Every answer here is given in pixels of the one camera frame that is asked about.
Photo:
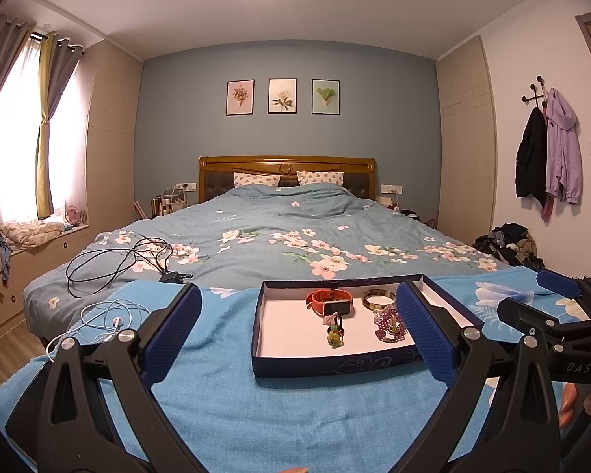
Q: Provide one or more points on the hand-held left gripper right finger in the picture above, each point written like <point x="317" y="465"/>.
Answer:
<point x="423" y="325"/>

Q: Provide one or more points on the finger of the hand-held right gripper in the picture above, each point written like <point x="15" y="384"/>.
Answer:
<point x="522" y="318"/>
<point x="559" y="283"/>

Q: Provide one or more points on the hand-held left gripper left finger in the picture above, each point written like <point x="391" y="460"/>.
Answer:
<point x="177" y="325"/>

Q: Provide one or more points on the brown horn bangle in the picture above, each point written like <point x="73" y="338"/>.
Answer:
<point x="369" y="304"/>

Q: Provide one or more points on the orange smartwatch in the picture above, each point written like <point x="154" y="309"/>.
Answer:
<point x="315" y="303"/>

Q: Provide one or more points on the dark blue shallow box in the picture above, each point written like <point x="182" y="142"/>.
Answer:
<point x="290" y="325"/>

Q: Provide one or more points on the person's right hand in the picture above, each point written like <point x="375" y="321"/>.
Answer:
<point x="568" y="404"/>

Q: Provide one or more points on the white earphones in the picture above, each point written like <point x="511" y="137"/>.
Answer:
<point x="118" y="322"/>

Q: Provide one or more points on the pile of dark clothes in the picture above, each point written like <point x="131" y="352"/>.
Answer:
<point x="509" y="244"/>

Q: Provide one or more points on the dark red scarf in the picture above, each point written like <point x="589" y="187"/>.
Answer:
<point x="546" y="209"/>

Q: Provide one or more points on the black jacket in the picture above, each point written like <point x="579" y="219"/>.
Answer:
<point x="531" y="157"/>

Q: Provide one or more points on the purple jacket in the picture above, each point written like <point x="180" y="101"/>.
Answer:
<point x="564" y="152"/>

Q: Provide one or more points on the bed with floral duvet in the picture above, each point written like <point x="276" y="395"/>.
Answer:
<point x="276" y="226"/>

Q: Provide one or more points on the light blue printed blanket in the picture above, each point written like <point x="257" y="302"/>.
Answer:
<point x="276" y="428"/>

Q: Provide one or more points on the beige window seat cabinet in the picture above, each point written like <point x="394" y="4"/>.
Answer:
<point x="39" y="266"/>

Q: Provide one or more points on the small pink fan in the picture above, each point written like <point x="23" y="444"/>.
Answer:
<point x="73" y="216"/>

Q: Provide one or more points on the patterned white pillow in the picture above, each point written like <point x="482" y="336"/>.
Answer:
<point x="256" y="180"/>
<point x="320" y="178"/>

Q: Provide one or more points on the pile of light laundry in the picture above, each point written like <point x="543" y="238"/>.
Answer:
<point x="32" y="234"/>

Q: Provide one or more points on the wooden bed headboard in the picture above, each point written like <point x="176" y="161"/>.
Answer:
<point x="288" y="163"/>

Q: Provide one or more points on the olive yellow curtain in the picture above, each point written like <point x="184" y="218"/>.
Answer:
<point x="45" y="157"/>

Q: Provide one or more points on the pink framed flower picture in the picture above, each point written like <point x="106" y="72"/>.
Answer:
<point x="240" y="97"/>

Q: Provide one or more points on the green framed flower picture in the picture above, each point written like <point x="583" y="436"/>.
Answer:
<point x="326" y="96"/>

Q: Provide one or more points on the white framed flower picture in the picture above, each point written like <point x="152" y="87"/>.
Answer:
<point x="282" y="96"/>

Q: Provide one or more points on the grey curtain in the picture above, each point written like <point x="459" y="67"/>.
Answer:
<point x="64" y="76"/>
<point x="0" y="69"/>

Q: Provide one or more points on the black curtain rod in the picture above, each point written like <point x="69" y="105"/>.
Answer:
<point x="69" y="45"/>

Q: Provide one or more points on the white wall outlet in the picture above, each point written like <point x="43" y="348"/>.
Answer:
<point x="186" y="187"/>
<point x="391" y="188"/>

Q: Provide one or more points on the black wall coat rack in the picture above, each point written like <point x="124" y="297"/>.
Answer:
<point x="536" y="94"/>

